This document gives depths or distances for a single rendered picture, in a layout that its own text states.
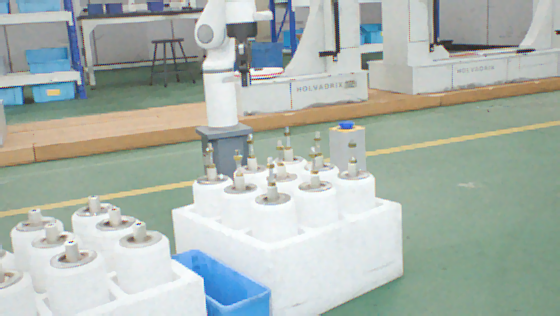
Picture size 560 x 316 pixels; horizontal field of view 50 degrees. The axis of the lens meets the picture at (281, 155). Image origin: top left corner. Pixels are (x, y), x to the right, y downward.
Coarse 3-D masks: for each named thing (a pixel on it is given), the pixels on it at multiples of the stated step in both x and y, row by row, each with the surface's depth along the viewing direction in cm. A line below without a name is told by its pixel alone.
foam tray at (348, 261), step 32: (192, 224) 137; (352, 224) 128; (384, 224) 135; (224, 256) 129; (256, 256) 118; (288, 256) 118; (320, 256) 124; (352, 256) 130; (384, 256) 137; (288, 288) 119; (320, 288) 125; (352, 288) 131
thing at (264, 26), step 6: (258, 0) 752; (264, 0) 755; (258, 6) 754; (264, 6) 757; (258, 24) 758; (264, 24) 761; (270, 24) 764; (258, 30) 760; (264, 30) 763; (270, 30) 765; (258, 36) 761; (264, 36) 764; (270, 36) 767
